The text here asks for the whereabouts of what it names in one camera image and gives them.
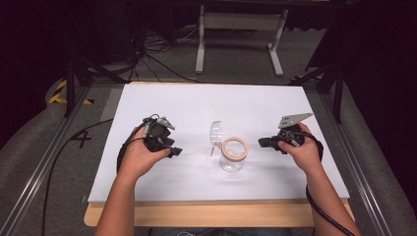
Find person's right hand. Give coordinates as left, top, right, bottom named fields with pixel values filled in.
left=277, top=122, right=325, bottom=175

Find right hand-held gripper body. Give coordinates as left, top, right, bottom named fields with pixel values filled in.
left=276, top=112, right=314, bottom=153

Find aluminium rail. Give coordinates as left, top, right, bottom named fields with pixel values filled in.
left=319, top=92, right=394, bottom=236
left=0, top=86, right=93, bottom=236

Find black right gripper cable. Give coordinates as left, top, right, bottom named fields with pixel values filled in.
left=287, top=130, right=357, bottom=236

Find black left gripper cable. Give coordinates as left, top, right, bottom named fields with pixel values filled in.
left=40, top=117, right=155, bottom=236

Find white metal table frame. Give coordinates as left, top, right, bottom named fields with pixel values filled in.
left=195, top=4, right=290, bottom=79

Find person's left hand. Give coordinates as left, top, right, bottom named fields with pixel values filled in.
left=117, top=125, right=172, bottom=181

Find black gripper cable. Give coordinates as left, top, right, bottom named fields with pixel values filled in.
left=287, top=130, right=357, bottom=236
left=40, top=117, right=155, bottom=236

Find yellow black floor tape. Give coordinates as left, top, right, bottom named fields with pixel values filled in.
left=47, top=79, right=95, bottom=106

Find clear glass jar wooden rim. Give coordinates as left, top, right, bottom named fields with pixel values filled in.
left=218, top=136, right=250, bottom=174

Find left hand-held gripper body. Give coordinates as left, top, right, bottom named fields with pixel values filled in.
left=143, top=114, right=176, bottom=153

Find black floor cables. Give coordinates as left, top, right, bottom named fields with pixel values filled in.
left=126, top=24, right=203, bottom=85

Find black metal stand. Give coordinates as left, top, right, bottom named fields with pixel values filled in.
left=63, top=55, right=130, bottom=119
left=289, top=62, right=345, bottom=125

